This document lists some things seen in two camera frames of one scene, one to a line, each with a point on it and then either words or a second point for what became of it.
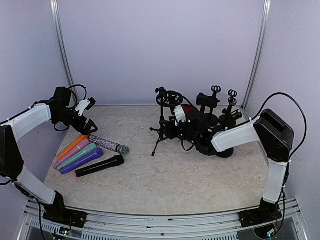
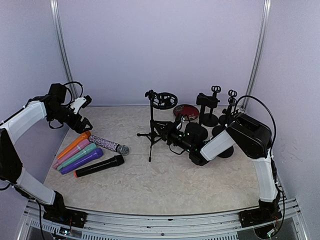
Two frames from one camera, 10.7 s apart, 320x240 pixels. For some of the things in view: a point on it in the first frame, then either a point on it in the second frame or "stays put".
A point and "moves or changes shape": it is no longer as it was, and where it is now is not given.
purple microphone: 96,153 stays put
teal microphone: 87,148 stays put
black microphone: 98,167 stays put
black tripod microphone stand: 165,99 moves or changes shape
